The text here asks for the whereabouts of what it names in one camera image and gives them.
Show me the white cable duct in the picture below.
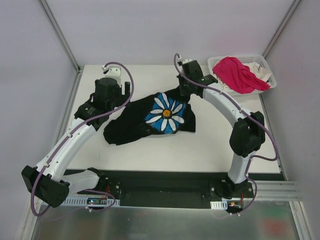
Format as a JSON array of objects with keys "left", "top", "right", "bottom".
[
  {"left": 210, "top": 200, "right": 228, "bottom": 210},
  {"left": 61, "top": 196, "right": 120, "bottom": 208}
]

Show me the pink t-shirt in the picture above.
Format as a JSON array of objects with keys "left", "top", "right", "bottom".
[{"left": 212, "top": 56, "right": 270, "bottom": 94}]

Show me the front aluminium rail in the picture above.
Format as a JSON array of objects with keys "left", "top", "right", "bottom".
[{"left": 32, "top": 176, "right": 302, "bottom": 201}]

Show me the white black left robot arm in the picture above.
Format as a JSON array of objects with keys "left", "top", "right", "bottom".
[{"left": 21, "top": 77, "right": 134, "bottom": 208}]

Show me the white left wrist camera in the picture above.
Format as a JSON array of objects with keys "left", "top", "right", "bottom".
[{"left": 102, "top": 65, "right": 122, "bottom": 86}]

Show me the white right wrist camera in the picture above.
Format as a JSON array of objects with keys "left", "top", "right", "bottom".
[{"left": 177, "top": 57, "right": 193, "bottom": 66}]

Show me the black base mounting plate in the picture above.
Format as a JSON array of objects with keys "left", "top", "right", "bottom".
[{"left": 76, "top": 169, "right": 255, "bottom": 208}]

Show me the right aluminium frame post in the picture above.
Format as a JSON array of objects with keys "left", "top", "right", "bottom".
[{"left": 262, "top": 0, "right": 304, "bottom": 59}]

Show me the white plastic basket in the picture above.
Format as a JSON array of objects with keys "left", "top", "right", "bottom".
[{"left": 207, "top": 54, "right": 277, "bottom": 96}]

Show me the black daisy print t-shirt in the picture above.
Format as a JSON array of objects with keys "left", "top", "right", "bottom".
[{"left": 103, "top": 87, "right": 196, "bottom": 146}]

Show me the aluminium frame post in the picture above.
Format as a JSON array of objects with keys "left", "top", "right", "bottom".
[
  {"left": 262, "top": 0, "right": 304, "bottom": 59},
  {"left": 37, "top": 0, "right": 81, "bottom": 73}
]

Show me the white left cable duct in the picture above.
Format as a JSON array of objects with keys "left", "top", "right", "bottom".
[{"left": 61, "top": 196, "right": 120, "bottom": 208}]

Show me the left table edge rail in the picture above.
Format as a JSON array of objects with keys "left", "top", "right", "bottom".
[{"left": 52, "top": 66, "right": 85, "bottom": 147}]

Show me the left aluminium frame post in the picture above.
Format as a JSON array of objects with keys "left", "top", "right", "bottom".
[{"left": 37, "top": 0, "right": 81, "bottom": 73}]

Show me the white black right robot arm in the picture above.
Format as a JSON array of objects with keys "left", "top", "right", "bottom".
[{"left": 174, "top": 57, "right": 266, "bottom": 199}]

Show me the white right cable duct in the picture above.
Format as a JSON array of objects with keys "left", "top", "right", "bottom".
[{"left": 210, "top": 200, "right": 228, "bottom": 210}]

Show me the white cream t-shirt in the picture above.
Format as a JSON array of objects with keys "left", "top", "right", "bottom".
[{"left": 244, "top": 62, "right": 273, "bottom": 83}]

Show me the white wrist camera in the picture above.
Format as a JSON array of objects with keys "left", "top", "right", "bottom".
[
  {"left": 102, "top": 65, "right": 122, "bottom": 86},
  {"left": 177, "top": 57, "right": 193, "bottom": 66}
]

